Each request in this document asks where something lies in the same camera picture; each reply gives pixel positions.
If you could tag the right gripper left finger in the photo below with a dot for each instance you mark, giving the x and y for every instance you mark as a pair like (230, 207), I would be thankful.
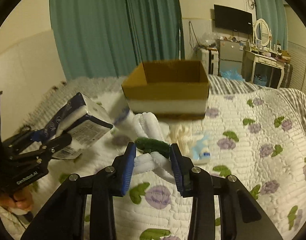
(63, 215)

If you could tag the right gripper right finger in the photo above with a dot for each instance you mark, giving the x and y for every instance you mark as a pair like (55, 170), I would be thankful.
(241, 217)

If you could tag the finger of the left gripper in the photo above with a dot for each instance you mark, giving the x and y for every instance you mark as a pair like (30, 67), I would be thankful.
(44, 153)
(19, 142)

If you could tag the navy white tissue pack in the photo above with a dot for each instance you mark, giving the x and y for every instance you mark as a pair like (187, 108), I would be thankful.
(83, 119)

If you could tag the cream fluffy cloth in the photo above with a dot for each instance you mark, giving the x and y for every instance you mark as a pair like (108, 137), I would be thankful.
(183, 137)

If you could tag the white green chenille plush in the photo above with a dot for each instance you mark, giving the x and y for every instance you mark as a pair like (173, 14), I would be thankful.
(151, 143)

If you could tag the left hand orange glove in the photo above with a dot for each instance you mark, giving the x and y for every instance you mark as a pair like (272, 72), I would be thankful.
(20, 200)

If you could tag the light blue tissue packet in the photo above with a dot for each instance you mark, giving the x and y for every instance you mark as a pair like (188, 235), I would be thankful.
(200, 151)

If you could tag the floral white quilt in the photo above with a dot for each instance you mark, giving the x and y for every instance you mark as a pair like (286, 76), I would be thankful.
(256, 136)

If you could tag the large green curtain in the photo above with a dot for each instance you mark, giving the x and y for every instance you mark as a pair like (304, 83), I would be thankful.
(102, 38)

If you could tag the blue waste basket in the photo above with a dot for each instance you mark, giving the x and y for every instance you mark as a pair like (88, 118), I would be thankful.
(260, 79)

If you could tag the brown cardboard box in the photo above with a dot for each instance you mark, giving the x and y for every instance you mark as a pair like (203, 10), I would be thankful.
(171, 89)

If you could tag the blue plastic bottles pile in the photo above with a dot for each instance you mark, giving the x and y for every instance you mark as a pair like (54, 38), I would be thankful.
(232, 75)

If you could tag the white dressing table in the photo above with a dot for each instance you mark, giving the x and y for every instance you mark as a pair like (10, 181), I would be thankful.
(258, 64)

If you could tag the white mop pole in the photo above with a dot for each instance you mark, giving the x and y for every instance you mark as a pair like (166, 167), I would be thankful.
(180, 39)

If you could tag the white suitcase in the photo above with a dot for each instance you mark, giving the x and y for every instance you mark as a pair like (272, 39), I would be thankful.
(209, 58)

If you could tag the grey mini fridge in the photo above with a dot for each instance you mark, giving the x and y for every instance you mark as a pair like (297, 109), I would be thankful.
(230, 56)

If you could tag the clear plastic bag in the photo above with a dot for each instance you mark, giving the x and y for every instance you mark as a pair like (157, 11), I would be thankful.
(209, 40)

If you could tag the white sliding wardrobe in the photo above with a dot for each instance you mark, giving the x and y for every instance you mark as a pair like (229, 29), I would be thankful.
(296, 31)

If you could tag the white oval vanity mirror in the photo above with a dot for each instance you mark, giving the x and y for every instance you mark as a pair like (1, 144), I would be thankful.
(262, 33)

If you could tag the green curtain by wardrobe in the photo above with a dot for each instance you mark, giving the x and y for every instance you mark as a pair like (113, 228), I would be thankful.
(272, 11)

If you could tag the black wall television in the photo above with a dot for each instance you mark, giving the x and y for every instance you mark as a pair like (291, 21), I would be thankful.
(233, 19)

